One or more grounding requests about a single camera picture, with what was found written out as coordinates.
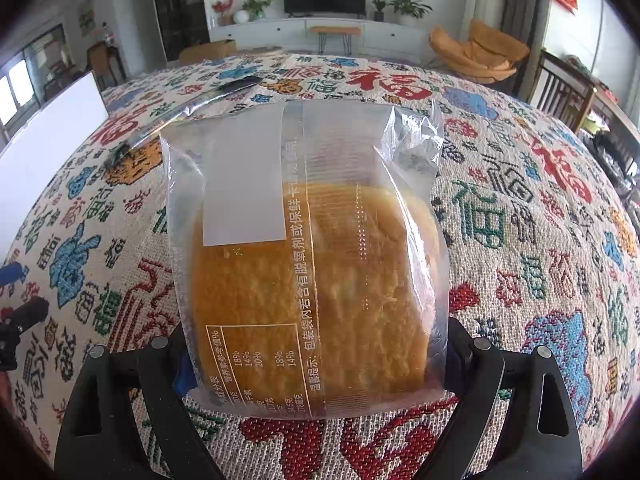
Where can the large leafy potted plant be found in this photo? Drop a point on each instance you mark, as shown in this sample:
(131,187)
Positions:
(407,5)

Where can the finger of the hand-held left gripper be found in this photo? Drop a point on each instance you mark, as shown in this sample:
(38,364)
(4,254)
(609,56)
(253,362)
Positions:
(10,277)
(25,317)

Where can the bushy green potted plant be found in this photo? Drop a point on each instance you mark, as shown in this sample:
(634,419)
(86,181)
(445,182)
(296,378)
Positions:
(257,5)

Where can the white television cabinet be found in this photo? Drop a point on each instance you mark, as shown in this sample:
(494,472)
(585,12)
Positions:
(280,30)

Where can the dark wooden dining chair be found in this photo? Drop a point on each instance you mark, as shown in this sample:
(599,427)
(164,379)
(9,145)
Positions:
(102,62)

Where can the bagged bread loaf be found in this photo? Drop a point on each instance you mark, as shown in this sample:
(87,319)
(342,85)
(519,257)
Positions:
(325,285)

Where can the brown cardboard box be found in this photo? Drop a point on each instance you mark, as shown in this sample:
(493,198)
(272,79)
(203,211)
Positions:
(207,52)

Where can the red flower vase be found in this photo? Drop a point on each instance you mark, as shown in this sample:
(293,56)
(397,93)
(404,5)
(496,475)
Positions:
(222,5)

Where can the grey curtain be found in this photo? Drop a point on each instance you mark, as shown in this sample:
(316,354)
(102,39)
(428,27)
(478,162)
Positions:
(525,5)

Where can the cluttered wooden table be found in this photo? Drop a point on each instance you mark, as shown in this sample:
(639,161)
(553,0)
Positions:
(615,115)

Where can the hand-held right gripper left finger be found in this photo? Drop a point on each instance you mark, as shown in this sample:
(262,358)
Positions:
(160,375)

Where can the white round vase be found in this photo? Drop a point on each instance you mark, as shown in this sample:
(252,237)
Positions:
(241,16)

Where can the orange lounge chair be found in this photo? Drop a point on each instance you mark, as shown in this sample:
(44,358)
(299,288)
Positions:
(480,52)

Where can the balcony glass door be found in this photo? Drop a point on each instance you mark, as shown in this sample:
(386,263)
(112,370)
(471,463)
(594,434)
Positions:
(30,80)

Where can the small potted plant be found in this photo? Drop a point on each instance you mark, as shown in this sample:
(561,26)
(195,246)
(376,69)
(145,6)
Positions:
(378,6)

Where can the black display cabinet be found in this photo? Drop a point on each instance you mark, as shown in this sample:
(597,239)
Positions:
(180,10)

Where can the wooden bench with metal legs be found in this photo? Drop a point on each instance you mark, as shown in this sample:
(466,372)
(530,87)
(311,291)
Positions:
(334,30)

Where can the framed wall picture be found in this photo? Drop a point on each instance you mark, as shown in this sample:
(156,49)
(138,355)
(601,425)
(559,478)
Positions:
(86,16)

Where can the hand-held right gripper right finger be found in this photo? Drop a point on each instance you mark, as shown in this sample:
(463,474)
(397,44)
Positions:
(475,365)

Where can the dark wooden slatted chair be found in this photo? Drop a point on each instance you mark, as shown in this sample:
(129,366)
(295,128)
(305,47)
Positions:
(560,90)

